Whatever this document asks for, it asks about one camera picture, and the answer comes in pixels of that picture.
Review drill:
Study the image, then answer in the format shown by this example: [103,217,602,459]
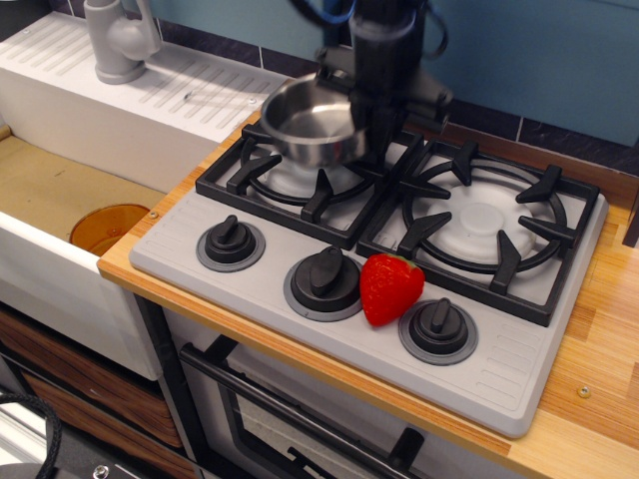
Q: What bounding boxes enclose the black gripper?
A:
[316,44,452,169]

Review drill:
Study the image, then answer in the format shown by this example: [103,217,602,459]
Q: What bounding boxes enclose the stainless steel pot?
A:
[260,75,368,169]

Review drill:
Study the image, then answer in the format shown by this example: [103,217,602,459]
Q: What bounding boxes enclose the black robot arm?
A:
[317,1,452,164]

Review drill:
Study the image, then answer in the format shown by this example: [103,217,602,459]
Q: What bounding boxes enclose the red plastic strawberry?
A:
[359,253,425,327]

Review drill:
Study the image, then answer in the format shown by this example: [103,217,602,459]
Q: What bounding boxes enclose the black middle stove knob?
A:
[284,246,362,322]

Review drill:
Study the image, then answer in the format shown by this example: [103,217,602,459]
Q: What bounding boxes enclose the black stove knob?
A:
[196,215,266,273]
[284,246,362,322]
[398,298,478,366]

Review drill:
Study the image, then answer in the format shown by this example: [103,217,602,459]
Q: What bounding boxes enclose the grey toy stove top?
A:
[130,124,608,437]

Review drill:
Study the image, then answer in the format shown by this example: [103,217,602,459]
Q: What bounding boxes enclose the black left stove knob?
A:
[196,215,266,273]

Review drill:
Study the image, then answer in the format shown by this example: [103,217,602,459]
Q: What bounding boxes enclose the black right stove knob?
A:
[398,298,478,366]

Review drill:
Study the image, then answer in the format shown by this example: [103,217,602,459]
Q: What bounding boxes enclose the black left burner grate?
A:
[196,121,425,249]

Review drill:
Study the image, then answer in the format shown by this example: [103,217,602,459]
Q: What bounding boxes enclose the black burner grate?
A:
[196,121,425,249]
[356,141,608,326]

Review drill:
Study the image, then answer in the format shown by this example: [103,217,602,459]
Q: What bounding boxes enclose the black right burner grate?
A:
[356,141,608,326]

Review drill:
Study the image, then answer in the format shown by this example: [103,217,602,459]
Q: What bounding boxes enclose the grey toy faucet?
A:
[84,0,162,85]

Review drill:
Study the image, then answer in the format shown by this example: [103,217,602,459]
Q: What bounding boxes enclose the orange plastic bowl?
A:
[69,204,150,256]

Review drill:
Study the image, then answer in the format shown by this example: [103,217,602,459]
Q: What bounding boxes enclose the white toy sink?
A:
[1,13,284,380]

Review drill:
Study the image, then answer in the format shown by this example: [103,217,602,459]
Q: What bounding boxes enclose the wood drawer fronts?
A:
[1,304,196,478]

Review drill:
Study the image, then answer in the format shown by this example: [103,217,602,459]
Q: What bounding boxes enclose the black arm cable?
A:
[287,0,450,61]

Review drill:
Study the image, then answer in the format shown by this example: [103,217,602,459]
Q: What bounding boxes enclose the oven door with black handle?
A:
[179,336,512,478]

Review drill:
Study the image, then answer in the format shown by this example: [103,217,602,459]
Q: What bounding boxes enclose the black braided cable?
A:
[0,389,65,473]

